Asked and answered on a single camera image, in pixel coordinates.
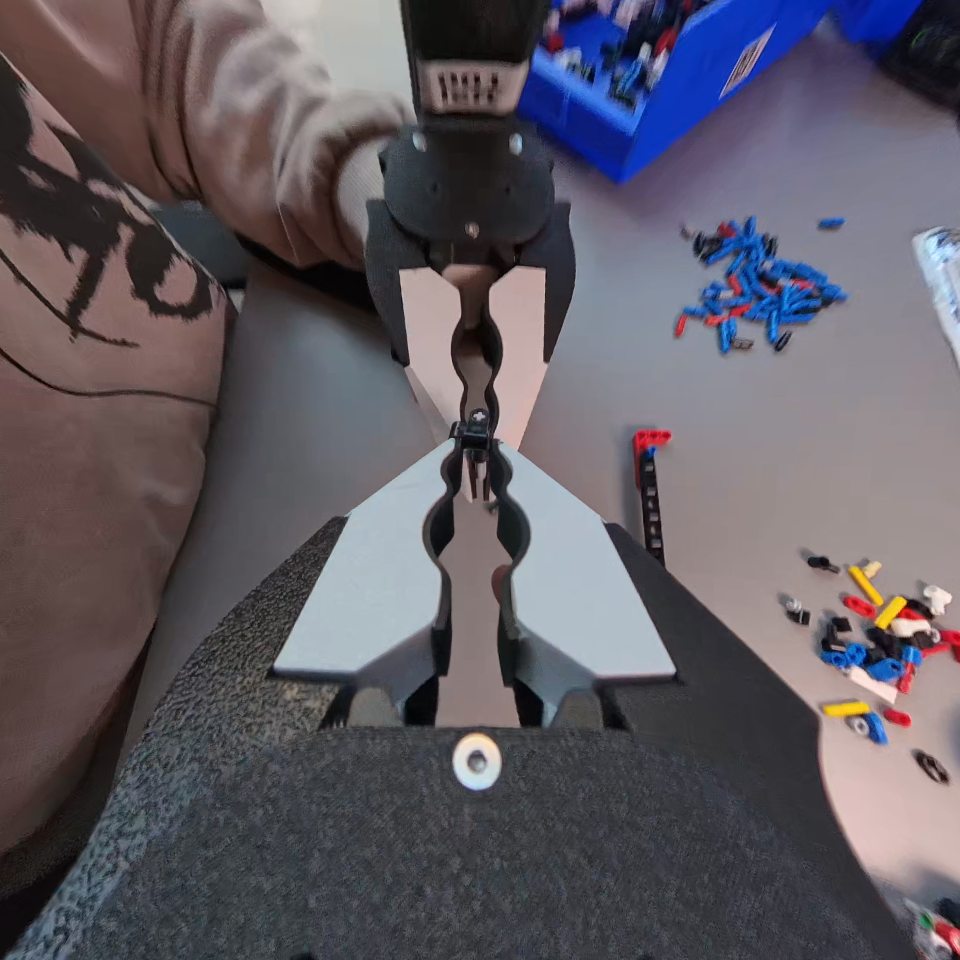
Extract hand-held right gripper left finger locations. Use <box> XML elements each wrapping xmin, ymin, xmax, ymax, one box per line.
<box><xmin>272</xmin><ymin>441</ymin><xmax>462</xmax><ymax>704</ymax></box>

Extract blue plastic bin with sticker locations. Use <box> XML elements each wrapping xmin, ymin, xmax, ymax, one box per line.
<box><xmin>517</xmin><ymin>0</ymin><xmax>835</xmax><ymax>185</ymax></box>

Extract pile of blue lego pins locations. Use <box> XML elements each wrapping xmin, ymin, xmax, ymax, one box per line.
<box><xmin>673</xmin><ymin>216</ymin><xmax>850</xmax><ymax>355</ymax></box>

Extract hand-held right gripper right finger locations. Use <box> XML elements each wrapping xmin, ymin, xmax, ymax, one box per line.
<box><xmin>495</xmin><ymin>444</ymin><xmax>678</xmax><ymax>726</ymax></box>

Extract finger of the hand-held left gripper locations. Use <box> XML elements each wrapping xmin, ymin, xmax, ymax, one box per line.
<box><xmin>486</xmin><ymin>266</ymin><xmax>549</xmax><ymax>453</ymax></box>
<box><xmin>397</xmin><ymin>266</ymin><xmax>481</xmax><ymax>451</ymax></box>

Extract heap of loose lego parts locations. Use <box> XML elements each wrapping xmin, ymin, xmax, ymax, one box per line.
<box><xmin>543</xmin><ymin>0</ymin><xmax>714</xmax><ymax>106</ymax></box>

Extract colourful lego instruction booklet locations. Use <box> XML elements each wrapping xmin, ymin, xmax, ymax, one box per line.
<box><xmin>911</xmin><ymin>225</ymin><xmax>960</xmax><ymax>348</ymax></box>

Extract person's left forearm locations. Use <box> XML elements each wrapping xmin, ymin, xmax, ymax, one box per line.
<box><xmin>127</xmin><ymin>0</ymin><xmax>417</xmax><ymax>273</ymax></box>

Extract small black lego axle assembly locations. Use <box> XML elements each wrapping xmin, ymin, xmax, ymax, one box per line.
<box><xmin>448</xmin><ymin>408</ymin><xmax>498</xmax><ymax>504</ymax></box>

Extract black blue red lego beam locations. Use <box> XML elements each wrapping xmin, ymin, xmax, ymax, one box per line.
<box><xmin>631</xmin><ymin>427</ymin><xmax>674</xmax><ymax>569</ymax></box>

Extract pile of mixed lego pieces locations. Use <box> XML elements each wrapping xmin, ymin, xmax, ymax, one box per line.
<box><xmin>817</xmin><ymin>558</ymin><xmax>960</xmax><ymax>747</ymax></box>

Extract blue white red lego car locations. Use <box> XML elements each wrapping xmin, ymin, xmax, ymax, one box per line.
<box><xmin>896</xmin><ymin>892</ymin><xmax>960</xmax><ymax>960</ymax></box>

